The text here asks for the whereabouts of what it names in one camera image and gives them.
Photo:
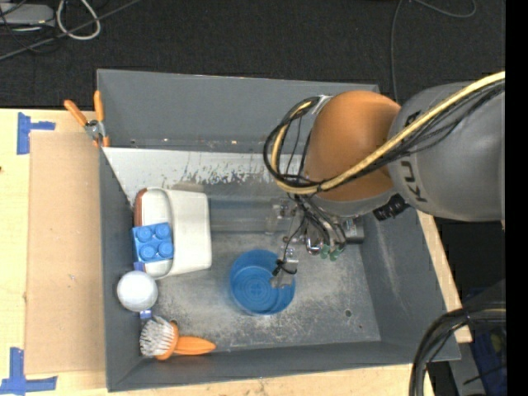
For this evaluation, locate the grey metal bin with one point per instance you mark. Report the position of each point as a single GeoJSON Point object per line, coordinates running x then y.
{"type": "Point", "coordinates": [330, 303]}

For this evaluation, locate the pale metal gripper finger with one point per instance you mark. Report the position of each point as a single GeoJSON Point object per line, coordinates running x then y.
{"type": "Point", "coordinates": [288, 262]}
{"type": "Point", "coordinates": [284, 210]}

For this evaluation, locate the orange brush with white bristles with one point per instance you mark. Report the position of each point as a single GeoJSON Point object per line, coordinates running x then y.
{"type": "Point", "coordinates": [165, 338]}

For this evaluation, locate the blue toy brick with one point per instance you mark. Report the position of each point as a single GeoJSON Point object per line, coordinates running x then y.
{"type": "Point", "coordinates": [152, 241]}

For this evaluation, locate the blue plastic cup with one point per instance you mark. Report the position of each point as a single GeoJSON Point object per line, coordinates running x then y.
{"type": "Point", "coordinates": [251, 287]}

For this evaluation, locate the white container with brown rim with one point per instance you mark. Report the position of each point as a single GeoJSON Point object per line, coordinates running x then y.
{"type": "Point", "coordinates": [189, 229]}

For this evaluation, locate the white ball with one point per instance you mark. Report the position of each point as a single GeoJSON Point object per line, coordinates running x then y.
{"type": "Point", "coordinates": [137, 291]}

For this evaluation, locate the brown cardboard board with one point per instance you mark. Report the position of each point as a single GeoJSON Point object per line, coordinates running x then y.
{"type": "Point", "coordinates": [62, 254]}

